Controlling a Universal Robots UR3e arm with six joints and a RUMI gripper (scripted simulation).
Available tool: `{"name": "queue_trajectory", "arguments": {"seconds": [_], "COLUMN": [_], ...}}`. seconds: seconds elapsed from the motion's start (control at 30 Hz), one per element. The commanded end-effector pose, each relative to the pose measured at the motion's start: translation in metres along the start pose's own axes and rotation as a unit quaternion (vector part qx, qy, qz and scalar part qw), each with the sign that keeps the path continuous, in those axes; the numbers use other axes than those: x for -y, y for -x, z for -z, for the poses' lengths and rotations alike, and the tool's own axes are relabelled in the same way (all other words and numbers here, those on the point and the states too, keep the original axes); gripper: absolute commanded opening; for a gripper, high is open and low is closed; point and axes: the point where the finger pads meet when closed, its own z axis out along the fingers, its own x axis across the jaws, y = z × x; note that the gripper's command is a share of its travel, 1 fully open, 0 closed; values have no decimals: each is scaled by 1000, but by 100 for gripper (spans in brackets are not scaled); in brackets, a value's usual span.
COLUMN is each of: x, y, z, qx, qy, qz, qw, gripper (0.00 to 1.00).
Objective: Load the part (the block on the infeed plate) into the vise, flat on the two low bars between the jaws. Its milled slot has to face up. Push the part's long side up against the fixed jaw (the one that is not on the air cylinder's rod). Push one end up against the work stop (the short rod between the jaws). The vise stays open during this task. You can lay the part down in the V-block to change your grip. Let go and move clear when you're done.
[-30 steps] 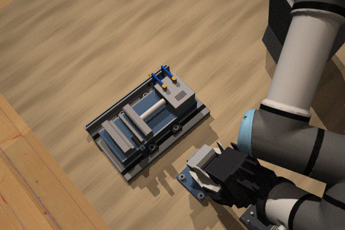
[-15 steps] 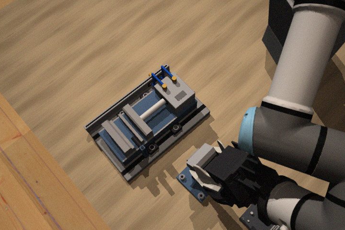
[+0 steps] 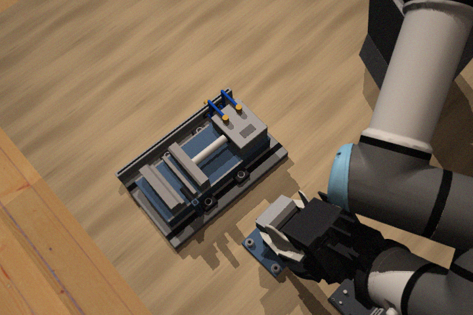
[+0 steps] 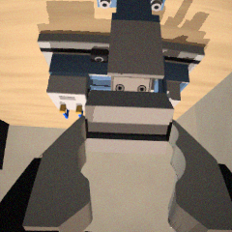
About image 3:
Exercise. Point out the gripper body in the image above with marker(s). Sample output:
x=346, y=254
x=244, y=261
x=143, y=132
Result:
x=337, y=253

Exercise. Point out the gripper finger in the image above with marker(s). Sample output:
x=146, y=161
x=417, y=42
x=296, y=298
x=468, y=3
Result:
x=296, y=260
x=301, y=203

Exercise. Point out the grey flat bar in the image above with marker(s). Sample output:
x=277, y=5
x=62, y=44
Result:
x=180, y=176
x=168, y=185

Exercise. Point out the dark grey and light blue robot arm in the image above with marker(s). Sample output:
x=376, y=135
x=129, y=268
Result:
x=387, y=176

